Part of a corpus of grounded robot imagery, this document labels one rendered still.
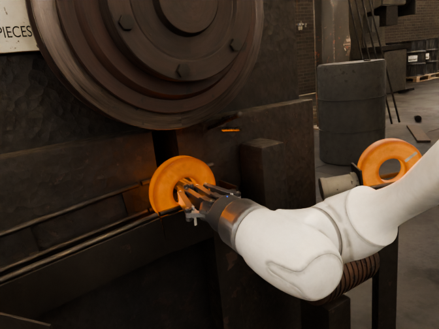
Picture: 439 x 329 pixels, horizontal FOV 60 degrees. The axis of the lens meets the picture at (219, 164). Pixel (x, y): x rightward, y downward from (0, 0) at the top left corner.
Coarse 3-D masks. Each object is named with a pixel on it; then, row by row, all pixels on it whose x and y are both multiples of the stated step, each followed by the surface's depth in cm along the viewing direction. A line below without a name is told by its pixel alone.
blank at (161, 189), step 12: (180, 156) 83; (168, 168) 80; (180, 168) 81; (192, 168) 83; (204, 168) 85; (156, 180) 79; (168, 180) 80; (192, 180) 86; (204, 180) 85; (156, 192) 79; (168, 192) 81; (156, 204) 80; (168, 204) 81
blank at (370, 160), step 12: (372, 144) 93; (384, 144) 90; (396, 144) 90; (408, 144) 90; (372, 156) 91; (384, 156) 91; (396, 156) 91; (408, 156) 91; (420, 156) 91; (360, 168) 93; (372, 168) 92; (408, 168) 92; (372, 180) 93; (384, 180) 95; (396, 180) 94
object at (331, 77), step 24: (336, 72) 315; (360, 72) 309; (384, 72) 318; (336, 96) 321; (360, 96) 314; (384, 96) 322; (336, 120) 327; (360, 120) 319; (384, 120) 331; (336, 144) 332; (360, 144) 324
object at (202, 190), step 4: (196, 184) 81; (196, 188) 80; (200, 188) 79; (204, 188) 79; (200, 192) 79; (204, 192) 77; (208, 192) 77; (208, 196) 76; (212, 196) 75; (216, 196) 74; (220, 196) 73
